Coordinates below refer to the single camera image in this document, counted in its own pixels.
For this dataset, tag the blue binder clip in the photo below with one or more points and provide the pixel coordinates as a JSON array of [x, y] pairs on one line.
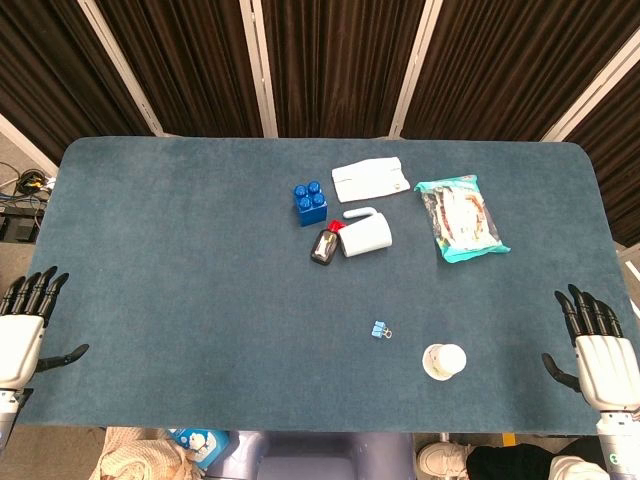
[[378, 330]]

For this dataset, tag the white folded cloth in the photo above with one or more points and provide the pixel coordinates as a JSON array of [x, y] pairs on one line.
[[370, 179]]

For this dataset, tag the purple robot base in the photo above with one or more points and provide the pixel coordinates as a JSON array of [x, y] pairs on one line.
[[320, 455]]

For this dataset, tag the black trousers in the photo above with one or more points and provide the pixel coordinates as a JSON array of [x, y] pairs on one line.
[[510, 462]]

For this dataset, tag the blue white wipes pack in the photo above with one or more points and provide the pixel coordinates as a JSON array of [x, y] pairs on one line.
[[200, 442]]

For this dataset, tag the black box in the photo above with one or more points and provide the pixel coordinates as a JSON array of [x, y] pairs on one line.
[[17, 225]]

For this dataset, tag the white sneaker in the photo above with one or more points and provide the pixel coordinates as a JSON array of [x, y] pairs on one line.
[[575, 469], [442, 460]]

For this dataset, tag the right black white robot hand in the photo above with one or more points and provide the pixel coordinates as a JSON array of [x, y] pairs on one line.
[[607, 370]]

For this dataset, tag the teal snack packet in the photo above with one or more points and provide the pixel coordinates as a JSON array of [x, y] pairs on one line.
[[462, 220]]

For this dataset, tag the beige knitted cloth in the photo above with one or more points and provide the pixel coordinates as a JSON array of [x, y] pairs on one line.
[[135, 457]]

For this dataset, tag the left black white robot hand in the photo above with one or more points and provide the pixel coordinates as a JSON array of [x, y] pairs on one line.
[[20, 345]]

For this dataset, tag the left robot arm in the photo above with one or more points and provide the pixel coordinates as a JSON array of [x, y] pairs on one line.
[[9, 412]]

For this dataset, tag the blue-grey carpeted table top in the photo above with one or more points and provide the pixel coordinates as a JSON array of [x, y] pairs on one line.
[[200, 300]]

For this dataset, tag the white paper cup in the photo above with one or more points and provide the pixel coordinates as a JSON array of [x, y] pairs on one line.
[[444, 361]]

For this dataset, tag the pale blue plastic mug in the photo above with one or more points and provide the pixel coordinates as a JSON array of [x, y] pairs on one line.
[[367, 236]]

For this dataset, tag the blue toy building block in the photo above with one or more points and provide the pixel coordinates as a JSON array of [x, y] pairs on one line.
[[310, 205]]

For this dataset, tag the dark brown curtain panel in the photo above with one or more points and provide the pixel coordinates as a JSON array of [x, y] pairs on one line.
[[45, 70], [617, 160], [340, 65], [190, 65], [510, 65]]

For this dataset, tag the dark bottle with red cap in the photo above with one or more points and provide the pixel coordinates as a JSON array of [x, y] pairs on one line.
[[325, 247]]

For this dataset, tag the white screen frame post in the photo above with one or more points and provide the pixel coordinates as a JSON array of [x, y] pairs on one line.
[[125, 70], [415, 70], [595, 85], [260, 70], [27, 142]]

